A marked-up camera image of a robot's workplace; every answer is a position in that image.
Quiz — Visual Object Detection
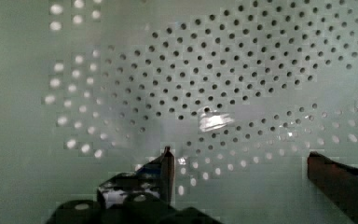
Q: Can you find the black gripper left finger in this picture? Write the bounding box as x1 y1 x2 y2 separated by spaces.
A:
97 146 175 209

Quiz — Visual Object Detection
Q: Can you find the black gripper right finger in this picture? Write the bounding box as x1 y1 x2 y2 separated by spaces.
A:
307 151 358 224

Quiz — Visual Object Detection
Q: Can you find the green perforated strainer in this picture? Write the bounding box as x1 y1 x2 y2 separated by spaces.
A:
0 0 358 224

